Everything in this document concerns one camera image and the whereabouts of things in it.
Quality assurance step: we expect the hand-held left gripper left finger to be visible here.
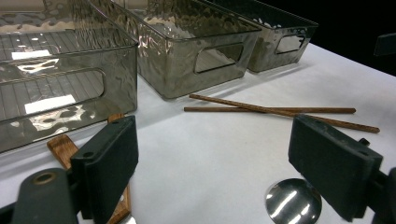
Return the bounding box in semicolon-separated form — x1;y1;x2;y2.
70;115;139;224

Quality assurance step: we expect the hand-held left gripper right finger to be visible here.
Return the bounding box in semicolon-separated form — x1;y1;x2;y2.
288;114;384;222

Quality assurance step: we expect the shiny metal spoon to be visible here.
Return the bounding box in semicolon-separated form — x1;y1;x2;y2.
264;177;323;224

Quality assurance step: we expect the smoky transparent plastic bin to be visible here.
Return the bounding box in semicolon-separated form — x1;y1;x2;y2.
0;0;139;154
90;0;262;101
202;0;320;74

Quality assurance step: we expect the brown wooden chopstick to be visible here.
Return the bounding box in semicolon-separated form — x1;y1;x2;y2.
183;105;357;115
189;93;381;134

